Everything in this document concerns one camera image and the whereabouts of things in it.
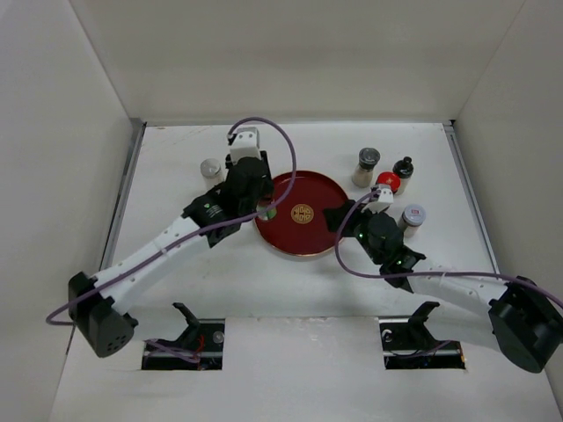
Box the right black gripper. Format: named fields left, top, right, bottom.
left=322, top=200, right=384, bottom=266

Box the green label sauce bottle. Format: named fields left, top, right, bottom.
left=256, top=201, right=277, bottom=222

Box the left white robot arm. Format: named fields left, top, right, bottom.
left=68, top=150, right=274, bottom=358

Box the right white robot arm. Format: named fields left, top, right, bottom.
left=322, top=199, right=562, bottom=374

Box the tall silver lid jar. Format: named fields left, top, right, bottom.
left=200, top=158, right=224, bottom=191

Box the red round tray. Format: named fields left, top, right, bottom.
left=255, top=171, right=347, bottom=257

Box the grey lid spice shaker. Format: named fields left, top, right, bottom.
left=352, top=147, right=381, bottom=188

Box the red lid sauce jar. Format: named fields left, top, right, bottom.
left=376, top=171, right=401, bottom=195

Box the silver lid pepper jar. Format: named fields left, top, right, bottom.
left=398, top=204, right=427, bottom=238

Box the black cap small bottle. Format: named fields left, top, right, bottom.
left=392, top=156, right=414, bottom=195

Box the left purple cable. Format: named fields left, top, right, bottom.
left=45, top=116, right=296, bottom=326

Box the purple cable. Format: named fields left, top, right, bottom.
left=334, top=191, right=563, bottom=311
left=45, top=116, right=296, bottom=326

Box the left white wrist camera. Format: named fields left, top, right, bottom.
left=227, top=127, right=260, bottom=164

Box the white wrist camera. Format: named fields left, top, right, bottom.
left=227, top=127, right=260, bottom=164
left=366, top=184, right=394, bottom=214

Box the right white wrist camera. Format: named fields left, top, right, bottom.
left=366, top=184, right=394, bottom=214

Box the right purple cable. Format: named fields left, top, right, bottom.
left=334, top=191, right=563, bottom=311

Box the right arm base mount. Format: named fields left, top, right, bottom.
left=378, top=302, right=465, bottom=370

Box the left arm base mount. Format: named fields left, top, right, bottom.
left=141, top=302, right=226, bottom=371

